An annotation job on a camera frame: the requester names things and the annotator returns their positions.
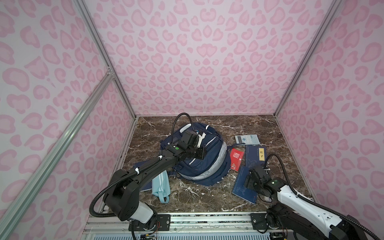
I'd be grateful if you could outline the blue book yellow label front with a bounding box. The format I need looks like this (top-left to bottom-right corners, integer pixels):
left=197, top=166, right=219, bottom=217
left=232, top=166, right=258, bottom=204

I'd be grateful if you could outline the blue book yellow label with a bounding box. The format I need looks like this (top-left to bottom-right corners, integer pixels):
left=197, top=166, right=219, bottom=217
left=232, top=166, right=258, bottom=204
left=245, top=145, right=267, bottom=168

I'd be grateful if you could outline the navy blue backpack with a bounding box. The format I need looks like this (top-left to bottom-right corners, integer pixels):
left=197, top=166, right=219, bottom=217
left=173, top=123, right=231, bottom=186

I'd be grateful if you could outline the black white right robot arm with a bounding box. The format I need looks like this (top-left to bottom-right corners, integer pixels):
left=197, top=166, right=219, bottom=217
left=244, top=166, right=366, bottom=240

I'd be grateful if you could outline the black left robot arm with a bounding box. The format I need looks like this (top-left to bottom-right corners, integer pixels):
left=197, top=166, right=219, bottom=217
left=103, top=130, right=206, bottom=229

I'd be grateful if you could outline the teal pencil case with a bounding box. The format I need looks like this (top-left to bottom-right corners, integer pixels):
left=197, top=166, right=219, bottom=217
left=152, top=171, right=171, bottom=204

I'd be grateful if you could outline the red stationery packet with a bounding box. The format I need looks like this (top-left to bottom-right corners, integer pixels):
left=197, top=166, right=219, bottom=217
left=230, top=149, right=245, bottom=172

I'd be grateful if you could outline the light blue calculator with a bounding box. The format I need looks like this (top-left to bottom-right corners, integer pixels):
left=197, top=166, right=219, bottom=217
left=235, top=135, right=261, bottom=145

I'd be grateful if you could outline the left diagonal aluminium strut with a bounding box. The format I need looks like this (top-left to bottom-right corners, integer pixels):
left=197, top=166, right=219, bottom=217
left=1, top=73, right=114, bottom=240

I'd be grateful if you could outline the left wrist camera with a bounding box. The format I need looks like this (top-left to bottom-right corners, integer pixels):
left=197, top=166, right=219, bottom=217
left=197, top=132, right=206, bottom=148

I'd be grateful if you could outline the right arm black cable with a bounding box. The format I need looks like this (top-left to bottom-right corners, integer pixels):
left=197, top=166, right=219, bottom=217
left=263, top=153, right=382, bottom=240

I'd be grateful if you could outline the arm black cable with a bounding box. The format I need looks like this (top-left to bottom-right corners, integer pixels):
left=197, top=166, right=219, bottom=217
left=89, top=112, right=196, bottom=218
left=263, top=153, right=382, bottom=240

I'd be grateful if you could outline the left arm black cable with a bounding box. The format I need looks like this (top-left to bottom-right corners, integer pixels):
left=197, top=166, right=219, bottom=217
left=89, top=112, right=196, bottom=218

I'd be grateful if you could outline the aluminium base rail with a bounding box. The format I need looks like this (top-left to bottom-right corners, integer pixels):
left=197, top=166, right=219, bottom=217
left=79, top=211, right=346, bottom=240

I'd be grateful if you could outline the left aluminium corner post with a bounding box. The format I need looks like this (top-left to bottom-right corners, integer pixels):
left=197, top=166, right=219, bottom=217
left=73, top=0, right=137, bottom=120

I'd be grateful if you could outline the aluminium corner post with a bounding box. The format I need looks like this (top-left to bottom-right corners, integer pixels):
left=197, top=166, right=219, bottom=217
left=73, top=0, right=137, bottom=120
left=274, top=0, right=344, bottom=121

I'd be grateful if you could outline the right aluminium corner post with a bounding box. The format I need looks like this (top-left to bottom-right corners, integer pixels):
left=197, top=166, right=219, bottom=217
left=274, top=0, right=344, bottom=121

